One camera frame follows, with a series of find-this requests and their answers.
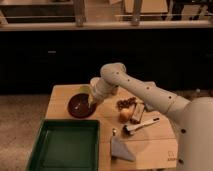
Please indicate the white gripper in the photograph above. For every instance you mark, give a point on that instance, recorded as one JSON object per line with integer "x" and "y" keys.
{"x": 100, "y": 90}

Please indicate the dark purple bowl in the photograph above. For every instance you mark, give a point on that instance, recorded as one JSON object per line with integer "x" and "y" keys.
{"x": 79, "y": 107}

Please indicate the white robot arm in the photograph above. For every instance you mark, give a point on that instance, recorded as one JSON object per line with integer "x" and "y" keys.
{"x": 195, "y": 118}

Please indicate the green plastic tray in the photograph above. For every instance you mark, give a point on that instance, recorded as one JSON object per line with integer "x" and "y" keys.
{"x": 66, "y": 145}

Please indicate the light green cup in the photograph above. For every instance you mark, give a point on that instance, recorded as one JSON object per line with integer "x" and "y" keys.
{"x": 84, "y": 89}

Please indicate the bunch of dark grapes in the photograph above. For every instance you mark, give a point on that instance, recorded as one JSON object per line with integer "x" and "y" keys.
{"x": 126, "y": 103}

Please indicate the orange fruit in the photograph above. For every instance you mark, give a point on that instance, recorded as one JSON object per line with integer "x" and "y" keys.
{"x": 125, "y": 115}

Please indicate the brown chocolate bar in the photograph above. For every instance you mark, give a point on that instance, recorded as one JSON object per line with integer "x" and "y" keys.
{"x": 137, "y": 114}

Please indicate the wooden table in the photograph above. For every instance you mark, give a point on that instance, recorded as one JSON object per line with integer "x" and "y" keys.
{"x": 154, "y": 146}

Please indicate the dark cabinet counter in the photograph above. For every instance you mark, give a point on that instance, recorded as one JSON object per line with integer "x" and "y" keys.
{"x": 176, "y": 55}

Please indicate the white handled brush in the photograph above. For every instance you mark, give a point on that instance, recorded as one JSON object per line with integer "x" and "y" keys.
{"x": 131, "y": 129}

